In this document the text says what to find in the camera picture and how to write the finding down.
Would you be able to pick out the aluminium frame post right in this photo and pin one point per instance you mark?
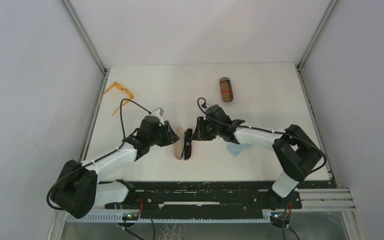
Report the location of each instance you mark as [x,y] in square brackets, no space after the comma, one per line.
[317,33]

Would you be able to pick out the aluminium frame post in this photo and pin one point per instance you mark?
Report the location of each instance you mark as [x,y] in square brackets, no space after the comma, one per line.
[83,34]
[317,33]

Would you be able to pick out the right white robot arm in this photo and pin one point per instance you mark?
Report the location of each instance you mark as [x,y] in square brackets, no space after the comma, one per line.
[297,154]

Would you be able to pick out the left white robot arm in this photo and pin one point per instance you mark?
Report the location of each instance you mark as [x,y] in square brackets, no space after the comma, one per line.
[78,188]

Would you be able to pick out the brown glasses case red stripe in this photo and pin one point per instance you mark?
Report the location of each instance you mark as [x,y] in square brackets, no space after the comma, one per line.
[226,90]

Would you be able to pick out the black sunglasses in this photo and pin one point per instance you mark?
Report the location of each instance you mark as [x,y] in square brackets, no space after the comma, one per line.
[187,144]

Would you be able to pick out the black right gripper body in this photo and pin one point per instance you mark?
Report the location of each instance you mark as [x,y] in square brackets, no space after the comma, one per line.
[203,128]

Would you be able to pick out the orange translucent sunglasses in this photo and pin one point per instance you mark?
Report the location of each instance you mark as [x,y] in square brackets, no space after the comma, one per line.
[113,96]

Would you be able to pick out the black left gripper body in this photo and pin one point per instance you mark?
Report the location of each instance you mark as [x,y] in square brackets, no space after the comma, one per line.
[166,132]

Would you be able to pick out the aluminium frame post left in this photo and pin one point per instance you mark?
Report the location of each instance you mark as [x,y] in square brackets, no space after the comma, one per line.
[83,34]

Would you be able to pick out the light blue cloth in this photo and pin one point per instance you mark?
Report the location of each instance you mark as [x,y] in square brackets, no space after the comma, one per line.
[235,149]

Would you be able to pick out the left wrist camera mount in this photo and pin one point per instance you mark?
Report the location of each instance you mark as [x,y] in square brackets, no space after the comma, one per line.
[158,113]

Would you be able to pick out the pink glasses case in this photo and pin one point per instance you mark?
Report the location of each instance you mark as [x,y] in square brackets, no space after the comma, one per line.
[178,146]

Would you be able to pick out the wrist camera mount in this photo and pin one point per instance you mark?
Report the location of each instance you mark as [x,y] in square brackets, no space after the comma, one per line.
[158,113]
[208,105]

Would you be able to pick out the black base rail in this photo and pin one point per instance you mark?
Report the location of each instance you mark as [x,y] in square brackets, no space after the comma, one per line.
[205,200]

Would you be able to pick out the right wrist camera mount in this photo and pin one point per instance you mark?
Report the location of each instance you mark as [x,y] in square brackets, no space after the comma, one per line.
[208,105]

